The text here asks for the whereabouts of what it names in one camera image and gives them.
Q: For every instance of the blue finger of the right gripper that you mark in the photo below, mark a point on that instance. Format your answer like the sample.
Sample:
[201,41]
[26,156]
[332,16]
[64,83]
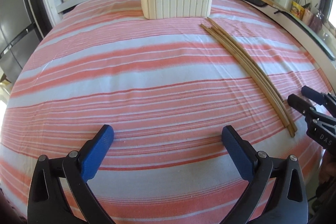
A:
[300,105]
[313,95]

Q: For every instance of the striped pink white tablecloth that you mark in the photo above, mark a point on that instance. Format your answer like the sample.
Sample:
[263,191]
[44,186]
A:
[167,88]

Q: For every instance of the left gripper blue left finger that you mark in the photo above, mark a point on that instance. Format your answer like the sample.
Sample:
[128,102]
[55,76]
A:
[81,166]

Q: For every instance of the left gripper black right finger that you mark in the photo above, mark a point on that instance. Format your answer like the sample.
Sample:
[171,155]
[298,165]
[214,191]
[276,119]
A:
[254,169]

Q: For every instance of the wooden chopstick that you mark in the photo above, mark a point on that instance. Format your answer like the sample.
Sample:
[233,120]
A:
[254,66]
[256,62]
[252,69]

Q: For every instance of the grey steel refrigerator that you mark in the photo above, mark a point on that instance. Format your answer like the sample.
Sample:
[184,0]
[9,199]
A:
[19,37]

